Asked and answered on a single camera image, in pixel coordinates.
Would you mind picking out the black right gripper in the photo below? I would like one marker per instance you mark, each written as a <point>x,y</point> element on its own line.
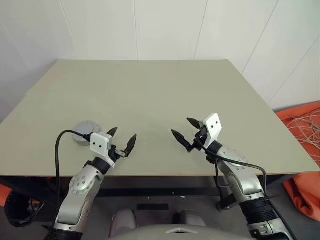
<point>202,133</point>

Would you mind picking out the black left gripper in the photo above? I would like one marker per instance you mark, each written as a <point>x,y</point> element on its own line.
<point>115,153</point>

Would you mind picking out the grey motor end cover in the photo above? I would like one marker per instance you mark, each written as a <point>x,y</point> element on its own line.
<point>86,126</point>

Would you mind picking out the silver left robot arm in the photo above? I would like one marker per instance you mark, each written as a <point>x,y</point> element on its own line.
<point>80,185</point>

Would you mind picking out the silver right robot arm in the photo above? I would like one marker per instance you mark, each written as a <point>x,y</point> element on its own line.
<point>240,180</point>

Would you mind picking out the grey rounded robot leg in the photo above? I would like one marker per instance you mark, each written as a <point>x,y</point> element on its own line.
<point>191,217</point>
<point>123,221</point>

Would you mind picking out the orange fabric bag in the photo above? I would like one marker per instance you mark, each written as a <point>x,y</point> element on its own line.
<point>287,115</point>
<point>305,195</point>

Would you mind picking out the grey robot torso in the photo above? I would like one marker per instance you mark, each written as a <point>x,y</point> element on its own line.
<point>175,233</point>

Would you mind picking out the black bag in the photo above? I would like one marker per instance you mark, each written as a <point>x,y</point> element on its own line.
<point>20,211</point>

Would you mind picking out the orange fabric piece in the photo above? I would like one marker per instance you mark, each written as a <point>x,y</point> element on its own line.
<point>3,196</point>

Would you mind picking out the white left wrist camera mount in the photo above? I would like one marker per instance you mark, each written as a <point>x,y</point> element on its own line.
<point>100,143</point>

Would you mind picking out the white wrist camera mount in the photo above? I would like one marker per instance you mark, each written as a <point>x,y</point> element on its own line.
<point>213,126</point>
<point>100,143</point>

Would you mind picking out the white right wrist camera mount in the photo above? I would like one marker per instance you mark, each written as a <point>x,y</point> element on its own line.
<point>213,126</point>

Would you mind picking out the black table frame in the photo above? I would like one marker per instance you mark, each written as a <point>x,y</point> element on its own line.
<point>150,191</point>

